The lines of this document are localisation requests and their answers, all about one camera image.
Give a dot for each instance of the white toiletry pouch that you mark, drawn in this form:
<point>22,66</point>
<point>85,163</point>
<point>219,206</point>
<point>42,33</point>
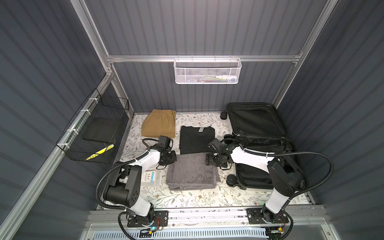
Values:
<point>149,179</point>

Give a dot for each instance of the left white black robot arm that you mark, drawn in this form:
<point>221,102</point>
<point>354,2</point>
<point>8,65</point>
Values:
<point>119,188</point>

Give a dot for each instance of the grey towel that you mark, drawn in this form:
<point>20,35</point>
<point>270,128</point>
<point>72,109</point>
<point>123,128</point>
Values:
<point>190,172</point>

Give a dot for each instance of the floral table cloth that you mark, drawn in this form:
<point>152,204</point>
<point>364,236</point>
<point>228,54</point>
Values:
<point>163,198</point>

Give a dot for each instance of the white wire mesh basket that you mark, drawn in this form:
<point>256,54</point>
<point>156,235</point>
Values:
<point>207,71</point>

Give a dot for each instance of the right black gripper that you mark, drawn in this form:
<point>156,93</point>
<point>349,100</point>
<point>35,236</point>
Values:
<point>208,160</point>

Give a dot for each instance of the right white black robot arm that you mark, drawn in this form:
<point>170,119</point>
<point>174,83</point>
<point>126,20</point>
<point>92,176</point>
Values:
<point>286,175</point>

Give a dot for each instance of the yellow black striped item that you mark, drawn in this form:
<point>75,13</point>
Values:
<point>100,152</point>

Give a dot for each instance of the aluminium mounting rail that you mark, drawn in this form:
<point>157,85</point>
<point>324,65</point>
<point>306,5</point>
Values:
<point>218,216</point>

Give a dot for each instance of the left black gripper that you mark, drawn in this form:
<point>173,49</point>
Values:
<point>172,159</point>

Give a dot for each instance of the black t-shirt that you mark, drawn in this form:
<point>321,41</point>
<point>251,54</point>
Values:
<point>196,140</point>

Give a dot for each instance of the tan shorts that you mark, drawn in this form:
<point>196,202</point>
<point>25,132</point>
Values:
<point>160,123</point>

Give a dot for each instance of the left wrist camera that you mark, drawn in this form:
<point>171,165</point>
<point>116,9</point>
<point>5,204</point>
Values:
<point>164,141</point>

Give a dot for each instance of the black hard-shell suitcase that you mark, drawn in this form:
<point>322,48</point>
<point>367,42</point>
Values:
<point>259,127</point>

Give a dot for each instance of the white perforated vent panel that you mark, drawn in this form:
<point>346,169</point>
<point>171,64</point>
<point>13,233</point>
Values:
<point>197,234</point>

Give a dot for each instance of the black wire mesh basket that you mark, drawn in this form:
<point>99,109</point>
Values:
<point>101,123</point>

